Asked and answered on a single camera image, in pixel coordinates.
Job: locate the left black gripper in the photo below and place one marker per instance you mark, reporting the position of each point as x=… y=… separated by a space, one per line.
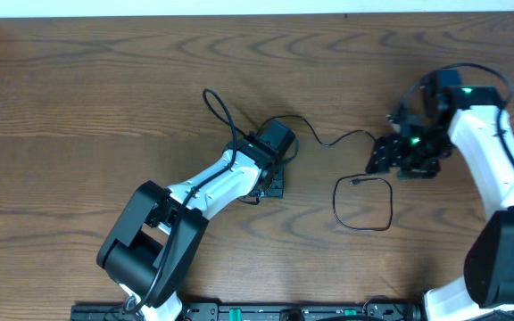
x=273 y=188

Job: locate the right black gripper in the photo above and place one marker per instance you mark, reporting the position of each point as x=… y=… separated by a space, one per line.
x=391 y=154

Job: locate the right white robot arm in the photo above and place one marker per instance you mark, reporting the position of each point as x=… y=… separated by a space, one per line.
x=473 y=120

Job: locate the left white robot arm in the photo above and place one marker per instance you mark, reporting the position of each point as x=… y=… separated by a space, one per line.
x=152 y=244

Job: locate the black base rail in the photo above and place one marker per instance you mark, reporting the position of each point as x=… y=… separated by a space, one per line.
x=374 y=310

